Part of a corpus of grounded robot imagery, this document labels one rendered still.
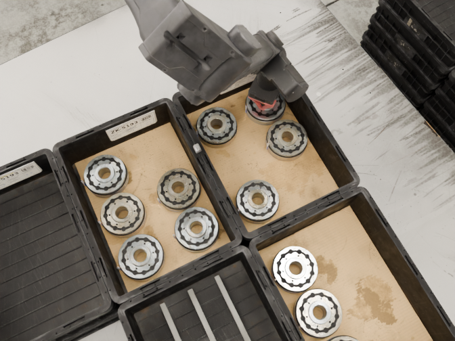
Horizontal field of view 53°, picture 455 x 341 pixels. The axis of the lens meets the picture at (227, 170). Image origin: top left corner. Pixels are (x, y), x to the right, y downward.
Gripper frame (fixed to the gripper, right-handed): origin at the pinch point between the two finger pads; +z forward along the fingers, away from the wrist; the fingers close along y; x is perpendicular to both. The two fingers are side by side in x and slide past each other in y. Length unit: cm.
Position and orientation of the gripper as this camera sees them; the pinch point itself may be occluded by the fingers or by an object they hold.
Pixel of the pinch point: (265, 99)
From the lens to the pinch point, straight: 119.1
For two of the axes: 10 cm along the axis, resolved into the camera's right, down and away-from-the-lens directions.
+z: -0.1, 3.6, 9.3
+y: 4.4, -8.4, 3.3
